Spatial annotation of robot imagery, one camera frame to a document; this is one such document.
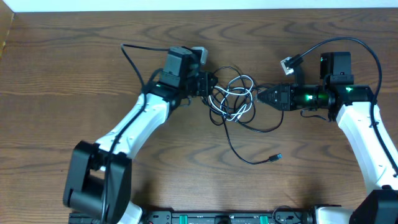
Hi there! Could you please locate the white USB cable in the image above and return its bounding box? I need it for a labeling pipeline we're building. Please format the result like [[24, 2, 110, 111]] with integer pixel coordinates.
[[208, 74, 255, 122]]

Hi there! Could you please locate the black USB-A cable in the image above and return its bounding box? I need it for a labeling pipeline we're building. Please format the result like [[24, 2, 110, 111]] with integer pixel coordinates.
[[205, 93, 283, 166]]

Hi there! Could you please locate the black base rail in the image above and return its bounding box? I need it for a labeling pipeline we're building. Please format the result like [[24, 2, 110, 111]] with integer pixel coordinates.
[[139, 211, 312, 224]]

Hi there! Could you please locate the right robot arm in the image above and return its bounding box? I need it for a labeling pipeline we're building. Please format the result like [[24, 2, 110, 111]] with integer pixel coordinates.
[[258, 52, 397, 223]]

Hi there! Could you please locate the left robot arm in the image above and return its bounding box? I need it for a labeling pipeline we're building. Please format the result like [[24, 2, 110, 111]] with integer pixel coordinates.
[[63, 47, 218, 223]]

